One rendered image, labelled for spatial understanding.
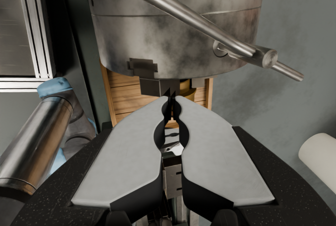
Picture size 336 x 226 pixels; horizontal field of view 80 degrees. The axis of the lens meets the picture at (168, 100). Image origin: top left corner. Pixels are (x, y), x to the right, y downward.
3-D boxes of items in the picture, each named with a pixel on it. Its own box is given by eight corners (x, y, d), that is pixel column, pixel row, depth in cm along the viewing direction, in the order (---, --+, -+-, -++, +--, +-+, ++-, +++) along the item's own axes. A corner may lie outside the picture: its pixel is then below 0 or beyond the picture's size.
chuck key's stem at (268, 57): (219, 37, 32) (282, 53, 22) (213, 51, 32) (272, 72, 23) (208, 32, 31) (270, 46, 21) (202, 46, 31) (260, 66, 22)
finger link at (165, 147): (176, 138, 56) (145, 144, 54) (176, 133, 55) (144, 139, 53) (181, 150, 52) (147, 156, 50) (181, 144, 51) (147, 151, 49)
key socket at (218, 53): (223, 35, 32) (235, 38, 30) (214, 55, 33) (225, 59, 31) (207, 27, 30) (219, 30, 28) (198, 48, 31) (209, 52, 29)
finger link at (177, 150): (192, 147, 58) (161, 153, 57) (193, 130, 56) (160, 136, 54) (196, 154, 56) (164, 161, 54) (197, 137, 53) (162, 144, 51)
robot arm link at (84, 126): (86, 103, 61) (82, 122, 52) (100, 131, 67) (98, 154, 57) (60, 111, 60) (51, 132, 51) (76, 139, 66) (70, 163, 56)
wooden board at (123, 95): (99, 56, 61) (98, 59, 58) (210, 45, 68) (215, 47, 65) (115, 135, 75) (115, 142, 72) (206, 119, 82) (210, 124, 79)
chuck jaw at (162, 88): (158, 41, 41) (128, 57, 31) (182, 42, 39) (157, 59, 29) (161, 90, 46) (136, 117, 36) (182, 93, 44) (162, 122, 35)
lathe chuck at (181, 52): (84, 9, 47) (106, 22, 22) (200, 2, 58) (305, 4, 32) (93, 48, 51) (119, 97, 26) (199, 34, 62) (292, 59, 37)
